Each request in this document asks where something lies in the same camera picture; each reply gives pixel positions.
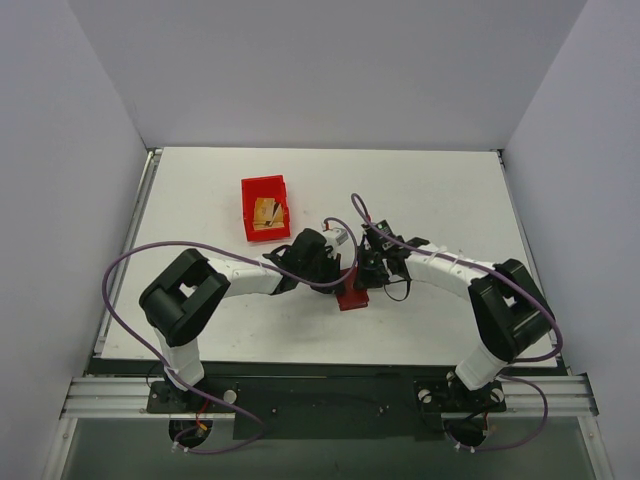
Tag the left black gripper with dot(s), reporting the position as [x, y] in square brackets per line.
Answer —
[329, 265]

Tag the red plastic bin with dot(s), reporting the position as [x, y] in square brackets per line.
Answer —
[266, 186]

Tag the red leather card holder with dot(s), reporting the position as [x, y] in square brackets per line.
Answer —
[349, 298]

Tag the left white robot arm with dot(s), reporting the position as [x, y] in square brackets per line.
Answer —
[179, 303]

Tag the aluminium front rail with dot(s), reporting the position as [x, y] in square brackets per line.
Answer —
[128, 398]

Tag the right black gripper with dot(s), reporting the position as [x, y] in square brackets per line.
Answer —
[370, 270]

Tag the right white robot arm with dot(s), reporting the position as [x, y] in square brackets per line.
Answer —
[510, 312]

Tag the gold cards in bin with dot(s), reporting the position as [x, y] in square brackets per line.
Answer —
[269, 214]

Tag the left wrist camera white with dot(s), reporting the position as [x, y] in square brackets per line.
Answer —
[335, 237]

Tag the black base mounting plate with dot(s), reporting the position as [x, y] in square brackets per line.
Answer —
[321, 401]

